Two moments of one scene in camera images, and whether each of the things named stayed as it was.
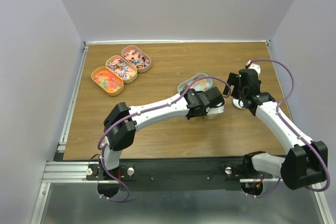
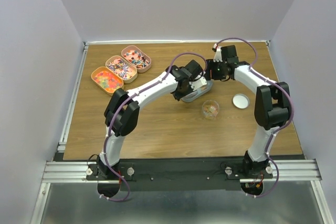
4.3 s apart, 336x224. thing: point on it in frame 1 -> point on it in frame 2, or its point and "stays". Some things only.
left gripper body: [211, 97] -> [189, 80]
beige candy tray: [127, 72] stays
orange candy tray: [107, 81] stays
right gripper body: [238, 92] -> [217, 72]
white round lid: [239, 104] stays
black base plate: [176, 174] stays
